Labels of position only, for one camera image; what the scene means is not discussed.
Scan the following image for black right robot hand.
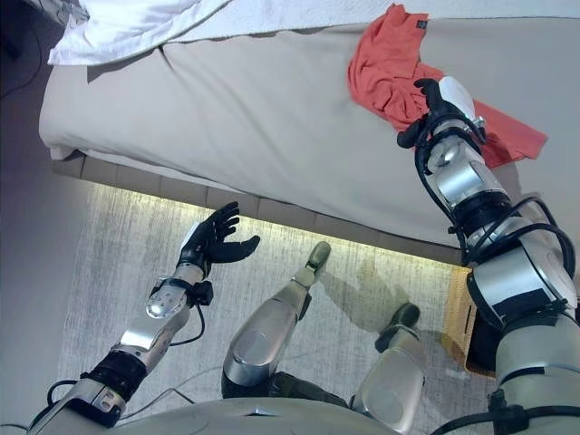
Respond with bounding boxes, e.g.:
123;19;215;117
396;75;477;149

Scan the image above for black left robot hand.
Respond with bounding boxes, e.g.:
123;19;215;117
176;201;262;277

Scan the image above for orange garment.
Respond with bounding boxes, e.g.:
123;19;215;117
347;3;549;169

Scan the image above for white bed with pillows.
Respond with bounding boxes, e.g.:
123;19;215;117
38;15;580;255

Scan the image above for light grey bed sheet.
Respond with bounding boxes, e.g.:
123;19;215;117
158;0;580;44

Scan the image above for brown wicker basket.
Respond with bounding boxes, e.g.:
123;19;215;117
446;266;499;377

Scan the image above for grey striped rug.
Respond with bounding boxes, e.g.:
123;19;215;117
56;183;499;435

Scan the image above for silver left robot leg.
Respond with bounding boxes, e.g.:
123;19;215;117
220;240;332;400

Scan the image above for grey robot torso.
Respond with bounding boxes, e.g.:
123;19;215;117
108;398;409;435

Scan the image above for white duvet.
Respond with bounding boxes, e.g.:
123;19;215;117
47;0;205;67

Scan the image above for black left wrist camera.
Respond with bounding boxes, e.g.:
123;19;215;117
192;280;214;307

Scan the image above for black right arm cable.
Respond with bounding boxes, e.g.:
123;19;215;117
414;112;579;318

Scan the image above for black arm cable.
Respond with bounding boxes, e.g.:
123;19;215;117
44;304;205;409
414;112;579;318

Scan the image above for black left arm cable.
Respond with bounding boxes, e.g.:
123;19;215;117
44;304;205;409

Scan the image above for bed with upholstered frame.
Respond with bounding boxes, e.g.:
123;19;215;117
38;0;580;268

